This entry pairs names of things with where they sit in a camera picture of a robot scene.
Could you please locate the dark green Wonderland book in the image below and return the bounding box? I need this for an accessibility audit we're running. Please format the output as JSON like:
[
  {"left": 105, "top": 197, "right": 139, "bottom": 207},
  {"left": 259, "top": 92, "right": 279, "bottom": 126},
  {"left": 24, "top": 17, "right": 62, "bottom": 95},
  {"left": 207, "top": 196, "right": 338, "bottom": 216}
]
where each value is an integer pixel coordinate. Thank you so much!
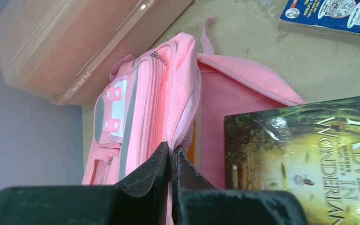
[{"left": 224, "top": 96, "right": 360, "bottom": 225}]

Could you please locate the orange comic book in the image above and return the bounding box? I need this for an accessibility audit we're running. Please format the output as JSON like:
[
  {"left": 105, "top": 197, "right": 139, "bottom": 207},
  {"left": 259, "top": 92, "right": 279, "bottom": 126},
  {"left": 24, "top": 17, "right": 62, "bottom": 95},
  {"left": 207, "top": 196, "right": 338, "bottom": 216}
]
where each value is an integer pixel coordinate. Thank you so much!
[{"left": 187, "top": 121, "right": 196, "bottom": 165}]

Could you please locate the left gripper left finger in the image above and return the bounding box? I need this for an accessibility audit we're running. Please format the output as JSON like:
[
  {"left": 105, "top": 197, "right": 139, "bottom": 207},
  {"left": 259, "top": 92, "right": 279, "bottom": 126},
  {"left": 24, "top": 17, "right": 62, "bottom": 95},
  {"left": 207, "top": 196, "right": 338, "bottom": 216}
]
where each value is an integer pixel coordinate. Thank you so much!
[{"left": 114, "top": 142, "right": 170, "bottom": 225}]

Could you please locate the orange translucent plastic box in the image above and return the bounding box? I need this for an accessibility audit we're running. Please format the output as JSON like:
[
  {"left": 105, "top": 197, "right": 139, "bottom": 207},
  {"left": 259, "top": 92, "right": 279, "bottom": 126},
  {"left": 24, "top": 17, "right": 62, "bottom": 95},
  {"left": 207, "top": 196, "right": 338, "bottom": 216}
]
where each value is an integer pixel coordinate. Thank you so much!
[{"left": 0, "top": 0, "right": 191, "bottom": 105}]

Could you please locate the blue comic book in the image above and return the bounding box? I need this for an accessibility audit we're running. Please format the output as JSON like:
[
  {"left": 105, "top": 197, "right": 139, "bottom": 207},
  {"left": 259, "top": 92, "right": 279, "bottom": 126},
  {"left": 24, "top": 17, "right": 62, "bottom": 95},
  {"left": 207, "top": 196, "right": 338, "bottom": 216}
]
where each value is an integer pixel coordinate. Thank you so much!
[{"left": 278, "top": 0, "right": 360, "bottom": 45}]

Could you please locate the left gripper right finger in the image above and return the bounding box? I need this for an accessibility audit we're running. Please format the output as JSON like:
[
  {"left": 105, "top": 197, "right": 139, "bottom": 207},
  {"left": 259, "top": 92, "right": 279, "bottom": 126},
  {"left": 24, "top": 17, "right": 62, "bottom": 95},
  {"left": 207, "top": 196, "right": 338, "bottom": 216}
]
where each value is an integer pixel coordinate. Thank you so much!
[{"left": 171, "top": 145, "right": 217, "bottom": 225}]

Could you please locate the pink student backpack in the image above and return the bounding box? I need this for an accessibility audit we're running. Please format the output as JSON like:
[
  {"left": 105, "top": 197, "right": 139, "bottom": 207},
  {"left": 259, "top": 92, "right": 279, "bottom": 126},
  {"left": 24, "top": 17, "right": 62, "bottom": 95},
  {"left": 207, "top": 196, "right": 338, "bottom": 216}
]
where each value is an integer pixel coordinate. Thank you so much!
[{"left": 82, "top": 30, "right": 307, "bottom": 225}]

